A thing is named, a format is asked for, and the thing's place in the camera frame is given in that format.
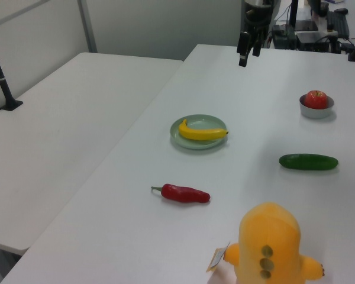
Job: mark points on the green cucumber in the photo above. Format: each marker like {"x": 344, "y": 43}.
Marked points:
{"x": 309, "y": 162}

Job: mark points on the red chili pepper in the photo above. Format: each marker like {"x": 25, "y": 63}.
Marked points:
{"x": 183, "y": 194}

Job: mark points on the red apple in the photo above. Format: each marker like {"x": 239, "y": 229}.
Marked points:
{"x": 315, "y": 100}

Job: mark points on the pale green plate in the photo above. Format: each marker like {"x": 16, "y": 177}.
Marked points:
{"x": 201, "y": 144}

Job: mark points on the black camera stand pole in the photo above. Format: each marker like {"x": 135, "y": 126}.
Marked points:
{"x": 3, "y": 85}

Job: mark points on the grey partition post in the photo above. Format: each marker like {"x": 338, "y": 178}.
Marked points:
{"x": 87, "y": 26}

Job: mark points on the black electronics box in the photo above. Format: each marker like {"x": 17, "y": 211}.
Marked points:
{"x": 284, "y": 37}

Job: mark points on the metal bowl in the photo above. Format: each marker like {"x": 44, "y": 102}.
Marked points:
{"x": 315, "y": 113}

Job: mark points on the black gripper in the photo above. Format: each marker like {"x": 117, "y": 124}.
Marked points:
{"x": 256, "y": 17}

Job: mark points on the black computer mouse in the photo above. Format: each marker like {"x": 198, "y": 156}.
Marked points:
{"x": 341, "y": 11}

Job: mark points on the black keyboard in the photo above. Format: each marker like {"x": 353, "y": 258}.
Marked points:
{"x": 338, "y": 23}

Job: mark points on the white adjacent table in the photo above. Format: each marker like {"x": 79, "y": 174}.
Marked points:
{"x": 62, "y": 118}

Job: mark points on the silver electronics box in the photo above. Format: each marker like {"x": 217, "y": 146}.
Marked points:
{"x": 312, "y": 40}

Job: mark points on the yellow plush toy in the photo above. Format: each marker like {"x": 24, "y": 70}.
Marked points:
{"x": 269, "y": 233}

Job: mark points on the yellow banana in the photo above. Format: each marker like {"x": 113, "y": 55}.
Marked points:
{"x": 198, "y": 134}

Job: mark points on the black thin upright pole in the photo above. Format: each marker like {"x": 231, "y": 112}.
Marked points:
{"x": 294, "y": 13}

